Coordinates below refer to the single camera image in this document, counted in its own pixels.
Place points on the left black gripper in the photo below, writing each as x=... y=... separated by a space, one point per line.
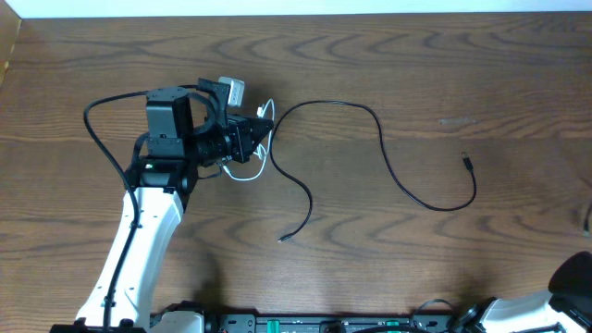
x=245 y=140

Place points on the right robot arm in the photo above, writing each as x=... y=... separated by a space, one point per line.
x=564 y=306

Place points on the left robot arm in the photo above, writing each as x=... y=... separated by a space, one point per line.
x=189 y=127

